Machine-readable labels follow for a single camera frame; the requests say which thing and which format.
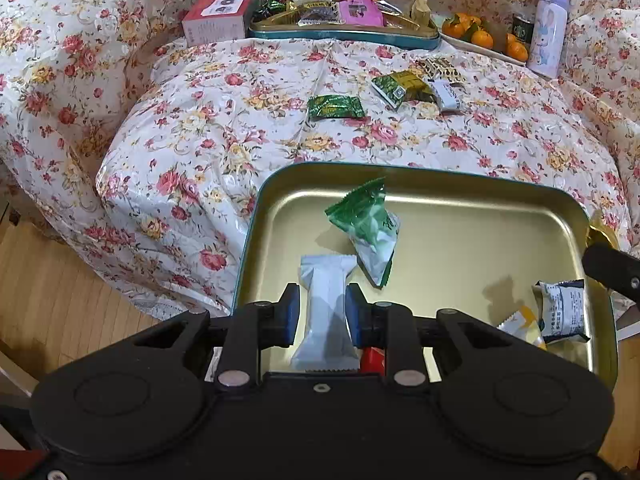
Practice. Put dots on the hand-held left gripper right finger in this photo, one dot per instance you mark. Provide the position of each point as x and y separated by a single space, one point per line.
354 316

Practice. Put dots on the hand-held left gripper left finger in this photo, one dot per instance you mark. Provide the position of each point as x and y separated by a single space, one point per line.
291 316

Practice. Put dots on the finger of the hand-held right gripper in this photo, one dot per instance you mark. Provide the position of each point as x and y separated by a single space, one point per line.
612 267

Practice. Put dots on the plain white snack packet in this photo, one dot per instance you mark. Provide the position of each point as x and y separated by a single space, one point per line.
322 305

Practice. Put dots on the thin red white packet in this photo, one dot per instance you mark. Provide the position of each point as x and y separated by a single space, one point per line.
372 361

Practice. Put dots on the white black snack packet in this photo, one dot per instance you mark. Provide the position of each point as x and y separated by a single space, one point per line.
562 310

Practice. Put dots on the green white snack packet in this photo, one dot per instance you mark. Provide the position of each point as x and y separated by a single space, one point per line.
372 232

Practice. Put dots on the silver yellow snack packet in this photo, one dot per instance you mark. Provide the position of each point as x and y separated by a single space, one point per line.
522 327

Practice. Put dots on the gold tin tray teal rim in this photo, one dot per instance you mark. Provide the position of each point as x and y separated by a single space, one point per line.
465 240

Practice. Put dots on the teal tin with snacks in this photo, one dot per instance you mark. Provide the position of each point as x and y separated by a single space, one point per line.
345 36

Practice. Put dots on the floral table cover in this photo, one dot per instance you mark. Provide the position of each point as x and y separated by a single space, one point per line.
240 125

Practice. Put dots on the dark green snack packet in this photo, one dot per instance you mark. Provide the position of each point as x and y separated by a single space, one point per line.
335 106

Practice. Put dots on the green gold snack packet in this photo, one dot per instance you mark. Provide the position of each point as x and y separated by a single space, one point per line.
402 87

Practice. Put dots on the small white snack packet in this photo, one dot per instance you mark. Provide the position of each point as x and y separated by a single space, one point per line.
449 96

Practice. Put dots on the tangerine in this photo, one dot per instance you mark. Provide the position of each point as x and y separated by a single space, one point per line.
470 19
454 27
517 50
483 40

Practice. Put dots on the lavender white bottle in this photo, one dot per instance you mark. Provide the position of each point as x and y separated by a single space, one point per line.
547 35

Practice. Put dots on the white fruit plate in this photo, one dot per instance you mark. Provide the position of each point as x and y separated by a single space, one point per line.
485 52

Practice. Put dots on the dark green cup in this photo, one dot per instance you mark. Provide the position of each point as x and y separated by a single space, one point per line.
523 29

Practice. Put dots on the brown patterned snack packet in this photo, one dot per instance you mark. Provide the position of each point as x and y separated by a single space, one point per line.
442 69

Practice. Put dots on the brown kiwi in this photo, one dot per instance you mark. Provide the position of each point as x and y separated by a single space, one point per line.
495 32

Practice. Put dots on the pink snack packet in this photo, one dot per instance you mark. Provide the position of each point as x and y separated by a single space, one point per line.
361 14

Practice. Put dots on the dark striped snack packet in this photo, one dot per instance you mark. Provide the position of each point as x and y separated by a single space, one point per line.
320 15

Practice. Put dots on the red white cardboard box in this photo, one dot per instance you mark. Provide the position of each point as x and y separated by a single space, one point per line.
215 20

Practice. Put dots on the red object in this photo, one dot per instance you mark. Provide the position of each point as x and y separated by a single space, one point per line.
17 465

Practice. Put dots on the green foil candy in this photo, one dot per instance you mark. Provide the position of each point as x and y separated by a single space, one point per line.
272 5

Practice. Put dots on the beige paper packet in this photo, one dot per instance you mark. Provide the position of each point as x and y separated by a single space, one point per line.
420 7

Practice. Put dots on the floral sofa cover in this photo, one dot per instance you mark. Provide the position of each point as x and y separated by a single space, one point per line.
65 70

